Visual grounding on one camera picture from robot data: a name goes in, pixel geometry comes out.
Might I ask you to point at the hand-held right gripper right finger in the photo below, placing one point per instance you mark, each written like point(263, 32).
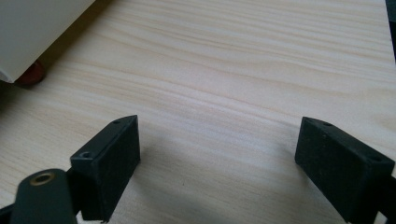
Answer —
point(339, 174)

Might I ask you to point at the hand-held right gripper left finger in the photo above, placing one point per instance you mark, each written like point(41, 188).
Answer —
point(107, 174)

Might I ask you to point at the red rubber foot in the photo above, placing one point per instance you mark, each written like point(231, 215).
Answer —
point(32, 75)

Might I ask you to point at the white appliance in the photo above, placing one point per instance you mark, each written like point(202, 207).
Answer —
point(34, 31)

